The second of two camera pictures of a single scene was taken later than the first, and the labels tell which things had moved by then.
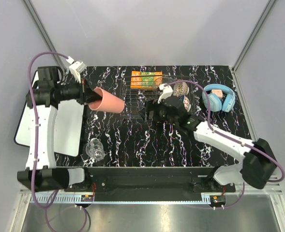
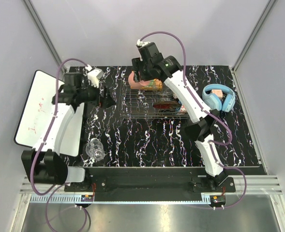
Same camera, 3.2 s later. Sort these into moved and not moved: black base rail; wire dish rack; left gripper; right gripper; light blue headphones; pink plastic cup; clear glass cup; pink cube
Moved: right gripper; left gripper; pink plastic cup
Not moved: clear glass cup; black base rail; wire dish rack; pink cube; light blue headphones
